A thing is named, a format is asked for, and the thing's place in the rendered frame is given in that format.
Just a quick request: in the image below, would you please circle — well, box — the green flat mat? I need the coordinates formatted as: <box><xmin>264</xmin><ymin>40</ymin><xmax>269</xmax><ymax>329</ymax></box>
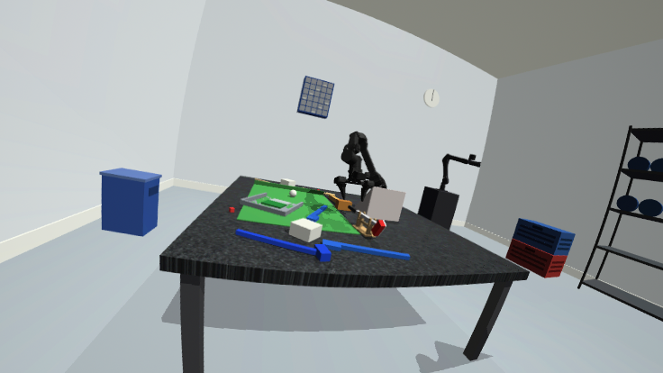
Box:
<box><xmin>237</xmin><ymin>184</ymin><xmax>361</xmax><ymax>234</ymax></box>

